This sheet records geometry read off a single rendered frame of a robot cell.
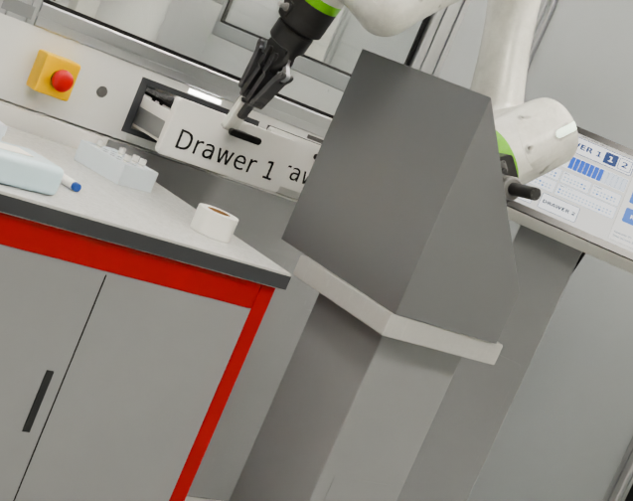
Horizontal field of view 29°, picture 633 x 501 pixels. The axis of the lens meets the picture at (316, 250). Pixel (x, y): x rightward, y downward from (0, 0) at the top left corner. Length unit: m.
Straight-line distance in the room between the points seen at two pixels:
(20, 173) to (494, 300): 0.85
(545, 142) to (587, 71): 1.74
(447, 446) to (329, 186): 1.04
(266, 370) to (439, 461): 0.53
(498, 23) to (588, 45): 1.55
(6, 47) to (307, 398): 0.82
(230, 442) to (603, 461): 1.17
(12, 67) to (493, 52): 0.90
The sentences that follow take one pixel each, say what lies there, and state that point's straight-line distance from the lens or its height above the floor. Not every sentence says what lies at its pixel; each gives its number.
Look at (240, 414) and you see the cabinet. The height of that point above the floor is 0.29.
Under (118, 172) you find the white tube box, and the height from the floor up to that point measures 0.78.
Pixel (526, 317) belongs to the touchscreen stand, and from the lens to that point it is 3.04.
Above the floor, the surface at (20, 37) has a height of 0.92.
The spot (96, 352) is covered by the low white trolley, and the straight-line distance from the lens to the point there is 1.89.
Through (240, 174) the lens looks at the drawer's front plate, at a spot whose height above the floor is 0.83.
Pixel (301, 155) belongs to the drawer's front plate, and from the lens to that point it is 2.66.
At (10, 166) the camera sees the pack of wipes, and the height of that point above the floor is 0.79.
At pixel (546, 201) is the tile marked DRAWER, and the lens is 2.95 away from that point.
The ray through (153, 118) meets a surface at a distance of 2.40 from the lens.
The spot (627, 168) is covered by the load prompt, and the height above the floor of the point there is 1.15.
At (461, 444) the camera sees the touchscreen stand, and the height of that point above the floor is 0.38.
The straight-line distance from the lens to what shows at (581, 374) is 3.67.
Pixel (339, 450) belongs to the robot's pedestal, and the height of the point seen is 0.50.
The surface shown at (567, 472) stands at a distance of 3.66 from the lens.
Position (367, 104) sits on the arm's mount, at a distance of 2.24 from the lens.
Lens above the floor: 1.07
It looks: 8 degrees down
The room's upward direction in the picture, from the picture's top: 23 degrees clockwise
